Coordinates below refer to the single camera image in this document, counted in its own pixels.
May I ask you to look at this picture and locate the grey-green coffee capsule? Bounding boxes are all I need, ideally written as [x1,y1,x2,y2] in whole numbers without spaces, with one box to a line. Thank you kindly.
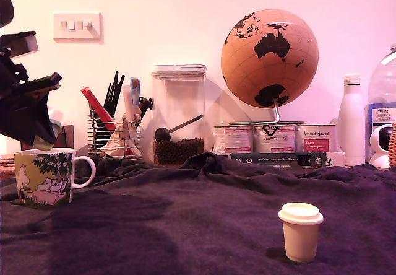
[33,118,63,151]

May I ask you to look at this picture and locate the cream coffee capsule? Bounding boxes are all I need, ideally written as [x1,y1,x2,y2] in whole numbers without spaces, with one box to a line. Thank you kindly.
[277,202,324,264]

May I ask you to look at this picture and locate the black coffee scoop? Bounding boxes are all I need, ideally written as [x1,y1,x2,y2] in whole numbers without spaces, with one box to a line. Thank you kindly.
[153,114,204,142]

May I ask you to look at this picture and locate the coffee beans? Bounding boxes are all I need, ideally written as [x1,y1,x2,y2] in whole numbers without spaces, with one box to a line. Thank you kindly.
[153,137,205,165]

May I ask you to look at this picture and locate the white tissue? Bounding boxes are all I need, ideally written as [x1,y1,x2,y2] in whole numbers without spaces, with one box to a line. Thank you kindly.
[48,106,66,126]

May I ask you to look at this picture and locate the floral tissue box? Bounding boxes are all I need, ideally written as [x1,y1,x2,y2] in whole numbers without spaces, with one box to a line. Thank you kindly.
[20,124,75,151]

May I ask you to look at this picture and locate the stack of cork coasters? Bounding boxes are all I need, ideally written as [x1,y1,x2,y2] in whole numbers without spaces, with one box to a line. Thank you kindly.
[0,154,16,180]

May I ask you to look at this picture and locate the cartoon print ceramic mug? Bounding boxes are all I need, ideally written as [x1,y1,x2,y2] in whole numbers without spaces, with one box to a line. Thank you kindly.
[14,147,97,209]

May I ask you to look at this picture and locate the red paper packet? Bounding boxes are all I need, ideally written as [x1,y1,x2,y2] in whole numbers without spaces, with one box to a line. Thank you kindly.
[80,85,117,132]

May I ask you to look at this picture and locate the black drinking straw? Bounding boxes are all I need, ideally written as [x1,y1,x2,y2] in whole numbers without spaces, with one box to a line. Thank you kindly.
[112,74,126,116]
[108,71,120,116]
[103,82,113,110]

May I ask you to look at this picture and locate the crumpled white paper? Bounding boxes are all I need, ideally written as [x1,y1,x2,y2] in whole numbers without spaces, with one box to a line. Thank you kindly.
[100,121,139,159]

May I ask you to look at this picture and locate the white paper sachet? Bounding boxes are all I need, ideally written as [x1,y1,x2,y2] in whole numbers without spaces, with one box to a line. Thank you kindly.
[121,84,142,124]

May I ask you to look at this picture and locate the blue-topped packet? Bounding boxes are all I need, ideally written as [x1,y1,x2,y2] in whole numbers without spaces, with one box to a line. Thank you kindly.
[129,77,142,106]

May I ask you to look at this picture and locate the clear jar with white lid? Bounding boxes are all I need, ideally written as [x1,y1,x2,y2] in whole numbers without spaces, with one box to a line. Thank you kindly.
[150,64,207,166]

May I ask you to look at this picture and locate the dark blue cloth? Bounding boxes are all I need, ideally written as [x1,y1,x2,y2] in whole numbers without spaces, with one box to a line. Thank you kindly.
[0,152,396,275]

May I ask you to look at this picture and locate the tin with pink label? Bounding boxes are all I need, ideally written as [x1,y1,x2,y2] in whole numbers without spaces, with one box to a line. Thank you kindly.
[213,124,254,155]

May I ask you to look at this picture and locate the dark green book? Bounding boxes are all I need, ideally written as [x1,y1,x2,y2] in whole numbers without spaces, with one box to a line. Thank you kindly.
[230,152,327,170]

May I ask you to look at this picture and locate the cork globe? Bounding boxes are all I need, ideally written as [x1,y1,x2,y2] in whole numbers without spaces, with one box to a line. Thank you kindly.
[220,8,319,108]

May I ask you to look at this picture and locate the metal globe stand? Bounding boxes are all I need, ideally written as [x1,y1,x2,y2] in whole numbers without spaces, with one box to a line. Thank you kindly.
[228,98,306,126]

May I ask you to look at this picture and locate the small white box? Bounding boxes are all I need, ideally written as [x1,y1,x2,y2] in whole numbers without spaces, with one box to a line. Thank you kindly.
[325,151,346,167]

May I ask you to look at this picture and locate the white insulated bottle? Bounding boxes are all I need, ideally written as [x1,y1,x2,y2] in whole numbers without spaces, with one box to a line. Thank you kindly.
[338,73,366,167]

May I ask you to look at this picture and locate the large clear water bottle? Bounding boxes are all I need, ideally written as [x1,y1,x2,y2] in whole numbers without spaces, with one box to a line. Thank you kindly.
[365,42,396,164]

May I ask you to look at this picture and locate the wicker basket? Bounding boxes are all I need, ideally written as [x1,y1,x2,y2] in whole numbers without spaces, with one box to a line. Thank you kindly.
[387,121,396,168]

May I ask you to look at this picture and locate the metal wire utensil rack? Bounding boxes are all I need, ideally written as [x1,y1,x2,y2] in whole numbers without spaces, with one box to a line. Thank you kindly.
[87,109,144,160]

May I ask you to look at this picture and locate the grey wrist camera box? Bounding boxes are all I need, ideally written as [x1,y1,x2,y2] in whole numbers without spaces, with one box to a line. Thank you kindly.
[0,30,40,59]

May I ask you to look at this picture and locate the white wall light switch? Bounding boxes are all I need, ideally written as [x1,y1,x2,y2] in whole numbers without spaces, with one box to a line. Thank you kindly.
[53,12,103,43]

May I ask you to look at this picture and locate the brown-handled kitchen tool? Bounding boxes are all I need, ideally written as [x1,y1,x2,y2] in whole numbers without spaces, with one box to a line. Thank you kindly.
[137,97,153,121]

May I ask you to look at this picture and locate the small white round camera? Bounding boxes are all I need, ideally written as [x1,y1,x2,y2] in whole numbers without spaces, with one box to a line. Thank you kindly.
[368,125,394,170]

